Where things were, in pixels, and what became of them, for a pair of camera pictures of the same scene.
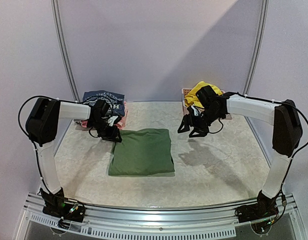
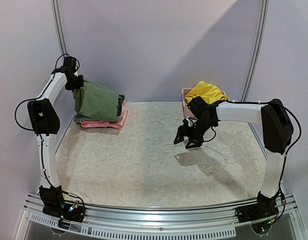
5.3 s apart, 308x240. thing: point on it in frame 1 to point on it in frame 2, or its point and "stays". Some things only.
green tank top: [145, 152] to [94, 100]
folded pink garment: [121, 124] stays
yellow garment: [190, 97] stays
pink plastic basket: [185, 91] stays
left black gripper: [112, 135] to [80, 84]
